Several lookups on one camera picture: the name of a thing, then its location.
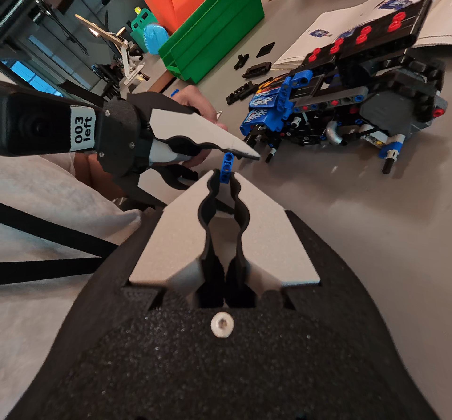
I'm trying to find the black strap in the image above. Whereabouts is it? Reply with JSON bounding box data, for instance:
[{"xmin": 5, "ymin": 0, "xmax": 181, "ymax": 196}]
[{"xmin": 0, "ymin": 202, "xmax": 119, "ymax": 285}]

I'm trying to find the person's left forearm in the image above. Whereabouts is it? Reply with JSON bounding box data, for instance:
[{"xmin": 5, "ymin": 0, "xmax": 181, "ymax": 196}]
[{"xmin": 73, "ymin": 153, "xmax": 128, "ymax": 200}]

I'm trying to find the blue black lego truck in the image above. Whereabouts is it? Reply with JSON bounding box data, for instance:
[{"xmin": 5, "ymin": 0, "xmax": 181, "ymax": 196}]
[{"xmin": 239, "ymin": 0, "xmax": 450, "ymax": 175}]

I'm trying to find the light blue round lid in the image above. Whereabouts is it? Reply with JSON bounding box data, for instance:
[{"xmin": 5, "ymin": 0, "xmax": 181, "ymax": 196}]
[{"xmin": 143, "ymin": 23, "xmax": 170, "ymax": 55}]

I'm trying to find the black lego frame piece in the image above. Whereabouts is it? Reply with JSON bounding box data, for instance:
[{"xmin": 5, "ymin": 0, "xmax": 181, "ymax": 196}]
[{"xmin": 226, "ymin": 87, "xmax": 252, "ymax": 106}]

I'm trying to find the thin black lego beam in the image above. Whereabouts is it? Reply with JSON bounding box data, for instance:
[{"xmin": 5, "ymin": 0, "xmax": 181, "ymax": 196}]
[{"xmin": 242, "ymin": 61, "xmax": 273, "ymax": 79}]

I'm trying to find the green plastic bin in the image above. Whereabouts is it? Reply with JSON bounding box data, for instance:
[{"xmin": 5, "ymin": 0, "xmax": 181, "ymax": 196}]
[{"xmin": 158, "ymin": 0, "xmax": 266, "ymax": 85}]

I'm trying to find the lego instruction booklet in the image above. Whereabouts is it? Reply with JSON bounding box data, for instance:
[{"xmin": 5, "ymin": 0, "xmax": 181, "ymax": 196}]
[{"xmin": 271, "ymin": 0, "xmax": 452, "ymax": 72}]

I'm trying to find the small blue lego piece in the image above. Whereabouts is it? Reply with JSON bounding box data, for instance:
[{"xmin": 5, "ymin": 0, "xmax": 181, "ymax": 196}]
[{"xmin": 218, "ymin": 152, "xmax": 235, "ymax": 184}]

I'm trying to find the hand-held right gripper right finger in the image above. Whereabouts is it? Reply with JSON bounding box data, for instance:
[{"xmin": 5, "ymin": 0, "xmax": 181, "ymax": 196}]
[{"xmin": 225, "ymin": 173, "xmax": 321, "ymax": 308}]

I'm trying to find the wooden desk lamp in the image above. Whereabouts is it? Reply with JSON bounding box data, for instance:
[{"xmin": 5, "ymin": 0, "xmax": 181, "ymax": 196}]
[{"xmin": 74, "ymin": 13, "xmax": 151, "ymax": 89}]

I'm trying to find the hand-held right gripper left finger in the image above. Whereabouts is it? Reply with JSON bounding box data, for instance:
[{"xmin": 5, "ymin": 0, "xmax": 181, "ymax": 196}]
[{"xmin": 129, "ymin": 169, "xmax": 225, "ymax": 308}]

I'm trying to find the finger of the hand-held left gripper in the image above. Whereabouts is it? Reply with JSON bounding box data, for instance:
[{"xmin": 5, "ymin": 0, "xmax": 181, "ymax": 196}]
[
  {"xmin": 149, "ymin": 142, "xmax": 213, "ymax": 167},
  {"xmin": 148, "ymin": 111, "xmax": 262, "ymax": 162}
]

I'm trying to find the small green container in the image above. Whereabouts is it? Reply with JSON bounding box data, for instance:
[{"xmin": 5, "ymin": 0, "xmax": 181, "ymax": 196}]
[{"xmin": 130, "ymin": 8, "xmax": 160, "ymax": 45}]

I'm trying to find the person's left hand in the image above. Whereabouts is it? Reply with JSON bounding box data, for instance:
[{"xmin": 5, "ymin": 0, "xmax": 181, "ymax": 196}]
[{"xmin": 172, "ymin": 85, "xmax": 229, "ymax": 168}]

